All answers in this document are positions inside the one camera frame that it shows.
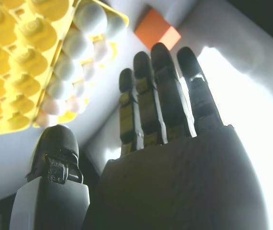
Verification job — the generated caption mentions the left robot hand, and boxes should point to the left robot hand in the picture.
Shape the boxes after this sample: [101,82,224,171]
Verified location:
[8,42,271,230]

